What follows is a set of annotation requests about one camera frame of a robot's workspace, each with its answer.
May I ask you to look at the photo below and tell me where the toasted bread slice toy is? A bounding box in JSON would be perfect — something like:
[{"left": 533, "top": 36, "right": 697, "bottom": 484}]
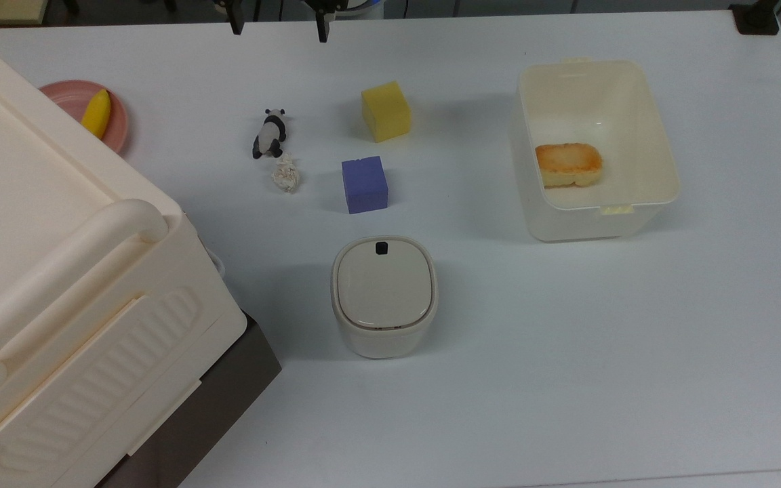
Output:
[{"left": 534, "top": 142, "right": 603, "bottom": 189}]

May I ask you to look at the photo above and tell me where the yellow toy banana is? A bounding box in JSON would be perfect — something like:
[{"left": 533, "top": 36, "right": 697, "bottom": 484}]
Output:
[{"left": 81, "top": 89, "right": 113, "bottom": 140}]

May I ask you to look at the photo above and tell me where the cream storage box with handles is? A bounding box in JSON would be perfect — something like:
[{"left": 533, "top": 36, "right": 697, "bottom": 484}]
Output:
[{"left": 0, "top": 24, "right": 249, "bottom": 488}]

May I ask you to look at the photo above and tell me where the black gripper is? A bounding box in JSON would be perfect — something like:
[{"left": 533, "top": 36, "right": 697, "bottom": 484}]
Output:
[{"left": 214, "top": 0, "right": 351, "bottom": 44}]

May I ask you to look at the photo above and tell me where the small white crumpled figurine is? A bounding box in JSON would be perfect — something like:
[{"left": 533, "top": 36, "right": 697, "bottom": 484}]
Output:
[{"left": 271, "top": 155, "right": 302, "bottom": 194}]

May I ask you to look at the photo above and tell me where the purple foam cube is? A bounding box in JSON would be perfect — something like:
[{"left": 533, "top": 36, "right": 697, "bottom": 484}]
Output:
[{"left": 341, "top": 155, "right": 390, "bottom": 215}]

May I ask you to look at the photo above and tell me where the black white panda figurine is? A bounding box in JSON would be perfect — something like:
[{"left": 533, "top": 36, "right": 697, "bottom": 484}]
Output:
[{"left": 252, "top": 108, "right": 288, "bottom": 160}]

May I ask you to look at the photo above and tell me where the cream plastic basket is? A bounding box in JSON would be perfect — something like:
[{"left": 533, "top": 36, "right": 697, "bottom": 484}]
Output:
[{"left": 511, "top": 57, "right": 683, "bottom": 243}]

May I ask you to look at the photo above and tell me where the yellow foam cube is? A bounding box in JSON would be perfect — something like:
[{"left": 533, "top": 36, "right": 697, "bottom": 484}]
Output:
[{"left": 361, "top": 81, "right": 412, "bottom": 143}]

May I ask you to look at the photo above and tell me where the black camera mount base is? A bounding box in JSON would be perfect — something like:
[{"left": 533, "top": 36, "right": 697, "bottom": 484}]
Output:
[{"left": 728, "top": 0, "right": 781, "bottom": 36}]

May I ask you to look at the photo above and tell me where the beige lidded trash bin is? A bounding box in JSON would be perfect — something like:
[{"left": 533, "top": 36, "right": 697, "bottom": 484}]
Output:
[{"left": 330, "top": 235, "right": 439, "bottom": 360}]

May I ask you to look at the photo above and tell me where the pink plate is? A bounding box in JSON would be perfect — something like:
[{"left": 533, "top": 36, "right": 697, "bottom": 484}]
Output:
[{"left": 38, "top": 80, "right": 130, "bottom": 157}]

